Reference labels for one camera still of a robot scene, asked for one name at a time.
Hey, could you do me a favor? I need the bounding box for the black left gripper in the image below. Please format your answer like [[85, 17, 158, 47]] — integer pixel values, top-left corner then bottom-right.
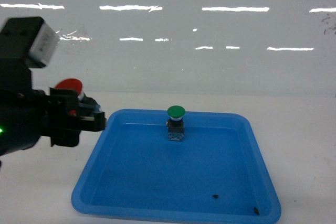
[[41, 88, 106, 147]]

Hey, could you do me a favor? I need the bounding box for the red mushroom push button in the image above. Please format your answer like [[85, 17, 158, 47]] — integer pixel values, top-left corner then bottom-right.
[[55, 78, 85, 101]]

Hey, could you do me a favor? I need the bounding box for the green mushroom push button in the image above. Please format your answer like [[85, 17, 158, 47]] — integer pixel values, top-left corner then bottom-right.
[[166, 105, 185, 142]]

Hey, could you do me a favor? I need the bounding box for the blue plastic tray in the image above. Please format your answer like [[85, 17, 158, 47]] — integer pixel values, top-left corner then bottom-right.
[[71, 109, 281, 223]]

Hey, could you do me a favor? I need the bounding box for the small dark debris chip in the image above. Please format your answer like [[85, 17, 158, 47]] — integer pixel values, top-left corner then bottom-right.
[[254, 207, 260, 215]]

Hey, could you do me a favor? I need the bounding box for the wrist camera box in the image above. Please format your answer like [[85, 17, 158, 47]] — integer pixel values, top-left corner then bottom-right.
[[1, 16, 59, 68]]

